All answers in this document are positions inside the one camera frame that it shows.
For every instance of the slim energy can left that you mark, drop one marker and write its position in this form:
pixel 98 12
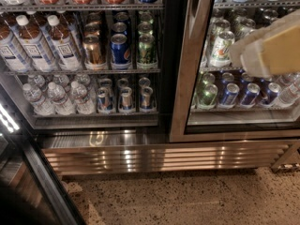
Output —
pixel 104 102

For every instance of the water bottle right fridge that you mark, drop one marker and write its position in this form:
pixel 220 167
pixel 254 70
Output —
pixel 289 95

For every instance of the glass fridge door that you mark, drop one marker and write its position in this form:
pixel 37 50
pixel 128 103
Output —
pixel 249 20
pixel 30 191

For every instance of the green can lower right fridge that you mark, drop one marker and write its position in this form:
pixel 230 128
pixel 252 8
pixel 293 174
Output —
pixel 208 96

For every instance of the tea bottle white label middle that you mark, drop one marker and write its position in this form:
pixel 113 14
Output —
pixel 36 45

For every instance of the blue can lower left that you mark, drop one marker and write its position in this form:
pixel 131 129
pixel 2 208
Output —
pixel 229 96

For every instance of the tea bottle white label left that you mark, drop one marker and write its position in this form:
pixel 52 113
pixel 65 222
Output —
pixel 12 51

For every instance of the water bottle right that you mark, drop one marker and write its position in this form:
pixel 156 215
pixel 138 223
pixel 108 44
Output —
pixel 82 98

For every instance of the blue can lower far right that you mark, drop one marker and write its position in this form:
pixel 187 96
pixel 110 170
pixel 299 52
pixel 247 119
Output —
pixel 269 94

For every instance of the slim energy can middle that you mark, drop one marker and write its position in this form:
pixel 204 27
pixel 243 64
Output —
pixel 126 104

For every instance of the water bottle middle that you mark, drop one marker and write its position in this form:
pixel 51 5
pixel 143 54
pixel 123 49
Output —
pixel 60 99

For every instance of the slim energy can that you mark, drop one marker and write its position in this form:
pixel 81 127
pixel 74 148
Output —
pixel 146 99
pixel 126 104
pixel 104 102

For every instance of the white 7up can left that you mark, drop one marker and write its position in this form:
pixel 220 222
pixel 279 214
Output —
pixel 219 56

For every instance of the gold soda can front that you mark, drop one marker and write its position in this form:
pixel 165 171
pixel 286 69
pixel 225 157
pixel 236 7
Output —
pixel 95 56

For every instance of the tea bottle white label right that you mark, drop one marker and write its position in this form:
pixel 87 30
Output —
pixel 64 44

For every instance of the tea bottle white label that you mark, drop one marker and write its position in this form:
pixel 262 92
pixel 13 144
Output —
pixel 36 45
pixel 64 44
pixel 12 51

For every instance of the water bottle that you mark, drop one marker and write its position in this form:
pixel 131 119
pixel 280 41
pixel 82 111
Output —
pixel 60 99
pixel 82 98
pixel 41 104

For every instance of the green soda can front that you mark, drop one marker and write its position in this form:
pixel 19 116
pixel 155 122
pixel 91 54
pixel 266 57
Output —
pixel 147 55

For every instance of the water bottle left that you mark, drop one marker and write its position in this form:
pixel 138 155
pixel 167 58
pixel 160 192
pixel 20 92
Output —
pixel 41 104

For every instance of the slim energy can right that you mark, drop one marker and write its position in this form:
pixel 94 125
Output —
pixel 146 99

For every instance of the blue pepsi can front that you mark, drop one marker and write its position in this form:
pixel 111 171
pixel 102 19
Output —
pixel 120 52

